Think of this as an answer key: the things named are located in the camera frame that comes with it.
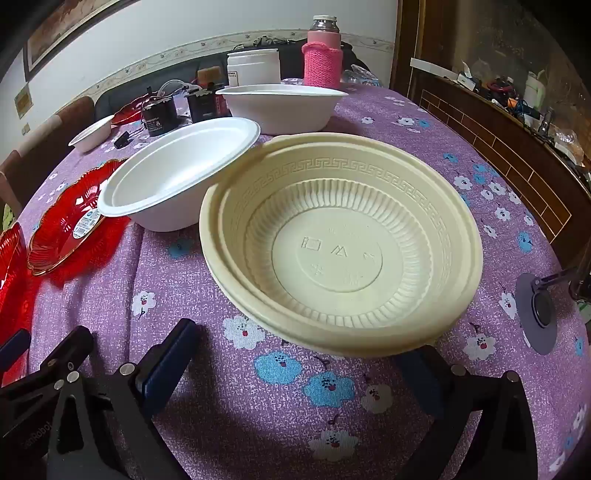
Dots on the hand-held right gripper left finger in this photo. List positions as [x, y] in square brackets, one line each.
[161, 374]

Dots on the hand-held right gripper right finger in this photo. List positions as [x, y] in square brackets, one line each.
[418, 387]

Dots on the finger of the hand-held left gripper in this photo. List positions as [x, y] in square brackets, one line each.
[69, 350]
[14, 348]

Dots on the medium white paper bowl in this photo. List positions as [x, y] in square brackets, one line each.
[175, 180]

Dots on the small white paper bowl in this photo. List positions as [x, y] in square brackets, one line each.
[92, 136]

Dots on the purple floral tablecloth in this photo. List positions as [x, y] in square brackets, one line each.
[184, 286]

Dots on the brown upholstered chair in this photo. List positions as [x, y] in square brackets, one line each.
[51, 138]

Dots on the black binder clip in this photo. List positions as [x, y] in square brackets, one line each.
[122, 140]

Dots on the black cylindrical jar left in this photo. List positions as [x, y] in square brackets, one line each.
[159, 117]

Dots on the wooden brick-pattern counter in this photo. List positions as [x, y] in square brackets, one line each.
[498, 138]

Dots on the large white paper bowl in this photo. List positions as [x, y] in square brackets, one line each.
[281, 113]

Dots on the black leather sofa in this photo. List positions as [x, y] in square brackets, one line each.
[175, 69]

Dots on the brown cork block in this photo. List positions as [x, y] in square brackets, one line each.
[208, 76]

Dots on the pile of small tools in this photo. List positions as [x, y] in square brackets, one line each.
[503, 90]

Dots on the clear plastic bag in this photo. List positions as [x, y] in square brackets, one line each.
[362, 76]

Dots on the white kettle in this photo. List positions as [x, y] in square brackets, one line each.
[535, 90]

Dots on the white flat box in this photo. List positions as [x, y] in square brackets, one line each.
[434, 68]

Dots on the white plastic jar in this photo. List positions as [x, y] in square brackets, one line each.
[254, 67]

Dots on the framed horse painting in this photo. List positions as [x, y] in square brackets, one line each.
[60, 23]

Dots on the bottle with pink knitted sleeve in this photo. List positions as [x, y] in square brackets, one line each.
[322, 64]

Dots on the grey suction mount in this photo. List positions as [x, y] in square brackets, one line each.
[526, 323]

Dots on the wall socket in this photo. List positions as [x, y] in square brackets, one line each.
[26, 129]

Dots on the small wall plaque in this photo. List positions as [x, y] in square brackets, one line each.
[21, 104]

